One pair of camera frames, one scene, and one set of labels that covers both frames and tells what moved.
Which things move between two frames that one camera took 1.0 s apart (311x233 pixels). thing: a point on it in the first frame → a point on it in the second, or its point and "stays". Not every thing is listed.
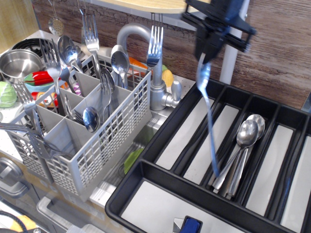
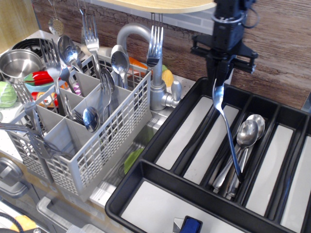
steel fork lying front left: (47, 151) stays
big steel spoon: (203, 73) → (217, 94)
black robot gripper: (222, 17) → (228, 35)
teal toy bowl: (42, 88) stays
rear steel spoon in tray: (260, 121) stays
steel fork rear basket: (91, 37) stays
